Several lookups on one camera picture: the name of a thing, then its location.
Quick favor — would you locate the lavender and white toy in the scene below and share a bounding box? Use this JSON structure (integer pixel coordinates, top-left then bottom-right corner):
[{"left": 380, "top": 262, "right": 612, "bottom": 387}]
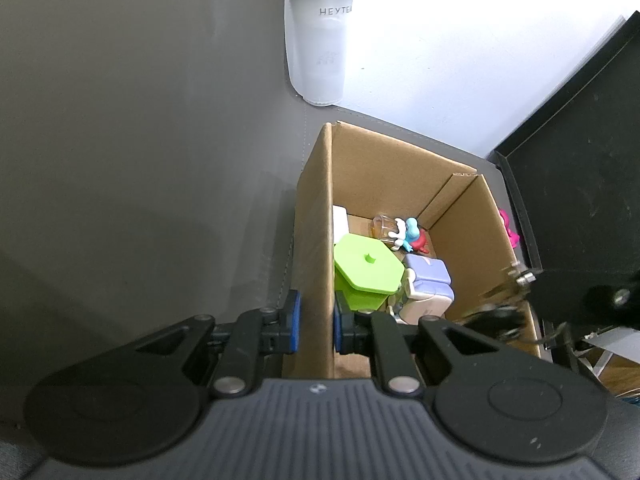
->
[{"left": 390, "top": 254, "right": 454, "bottom": 325}]

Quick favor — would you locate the magenta dinosaur figurine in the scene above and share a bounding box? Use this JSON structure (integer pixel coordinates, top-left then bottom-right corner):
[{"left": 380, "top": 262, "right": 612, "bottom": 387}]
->
[{"left": 499, "top": 209, "right": 520, "bottom": 249}]

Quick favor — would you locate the blue red white figurine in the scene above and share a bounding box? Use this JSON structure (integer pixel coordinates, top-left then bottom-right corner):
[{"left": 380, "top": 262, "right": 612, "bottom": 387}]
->
[{"left": 388, "top": 217, "right": 430, "bottom": 256}]

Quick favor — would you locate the clear plastic capsule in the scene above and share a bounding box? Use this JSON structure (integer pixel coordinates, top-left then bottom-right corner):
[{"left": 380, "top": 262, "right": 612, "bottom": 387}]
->
[{"left": 371, "top": 214, "right": 398, "bottom": 242}]

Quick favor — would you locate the brown cardboard box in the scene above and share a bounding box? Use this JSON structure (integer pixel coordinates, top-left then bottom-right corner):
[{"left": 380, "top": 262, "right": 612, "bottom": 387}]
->
[{"left": 283, "top": 122, "right": 516, "bottom": 379}]

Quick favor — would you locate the green hexagonal lidded container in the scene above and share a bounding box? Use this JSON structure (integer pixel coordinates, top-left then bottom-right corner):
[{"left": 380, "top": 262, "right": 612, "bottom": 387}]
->
[{"left": 334, "top": 234, "right": 405, "bottom": 311}]

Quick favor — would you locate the small white box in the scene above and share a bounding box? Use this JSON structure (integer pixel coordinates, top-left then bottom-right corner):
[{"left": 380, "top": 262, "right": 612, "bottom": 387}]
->
[{"left": 332, "top": 205, "right": 349, "bottom": 244}]

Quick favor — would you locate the black tray box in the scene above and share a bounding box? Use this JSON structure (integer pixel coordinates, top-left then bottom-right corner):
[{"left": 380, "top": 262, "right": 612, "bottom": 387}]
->
[{"left": 489, "top": 14, "right": 639, "bottom": 276}]

